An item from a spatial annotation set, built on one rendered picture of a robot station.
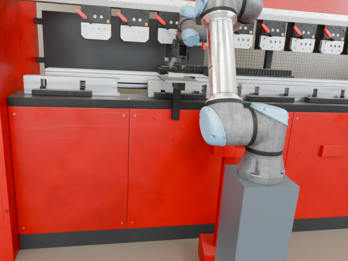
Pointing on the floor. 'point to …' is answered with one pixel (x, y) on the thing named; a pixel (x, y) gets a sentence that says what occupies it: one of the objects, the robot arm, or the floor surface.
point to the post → (267, 59)
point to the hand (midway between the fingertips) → (176, 68)
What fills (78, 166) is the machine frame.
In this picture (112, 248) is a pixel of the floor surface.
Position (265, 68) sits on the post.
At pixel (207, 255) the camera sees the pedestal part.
